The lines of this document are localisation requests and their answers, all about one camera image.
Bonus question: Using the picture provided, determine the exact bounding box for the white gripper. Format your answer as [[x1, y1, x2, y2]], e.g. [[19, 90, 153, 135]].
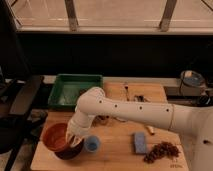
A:
[[65, 120, 89, 148]]

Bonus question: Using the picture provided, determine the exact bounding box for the red-orange bowl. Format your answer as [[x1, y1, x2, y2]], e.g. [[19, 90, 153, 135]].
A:
[[42, 123, 68, 152]]

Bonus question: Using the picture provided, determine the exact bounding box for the purple bowl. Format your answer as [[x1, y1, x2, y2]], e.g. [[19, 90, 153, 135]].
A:
[[55, 141, 84, 160]]

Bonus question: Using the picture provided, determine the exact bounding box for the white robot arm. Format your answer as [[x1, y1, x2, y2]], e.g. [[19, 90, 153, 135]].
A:
[[66, 87, 213, 171]]

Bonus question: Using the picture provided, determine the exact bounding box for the green plastic tray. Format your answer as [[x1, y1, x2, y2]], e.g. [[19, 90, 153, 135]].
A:
[[48, 74, 103, 110]]

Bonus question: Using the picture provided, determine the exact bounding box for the small blue cup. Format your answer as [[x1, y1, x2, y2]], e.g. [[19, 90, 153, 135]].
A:
[[84, 135, 100, 153]]

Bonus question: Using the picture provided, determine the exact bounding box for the black chair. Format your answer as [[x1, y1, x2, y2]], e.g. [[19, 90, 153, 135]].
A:
[[0, 75, 46, 171]]

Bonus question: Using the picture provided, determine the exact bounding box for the blue sponge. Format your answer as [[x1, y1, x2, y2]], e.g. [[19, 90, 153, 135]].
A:
[[134, 132, 147, 154]]

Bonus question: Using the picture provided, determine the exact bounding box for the round grey blue device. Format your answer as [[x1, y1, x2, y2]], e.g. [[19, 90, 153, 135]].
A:
[[180, 70, 205, 87]]

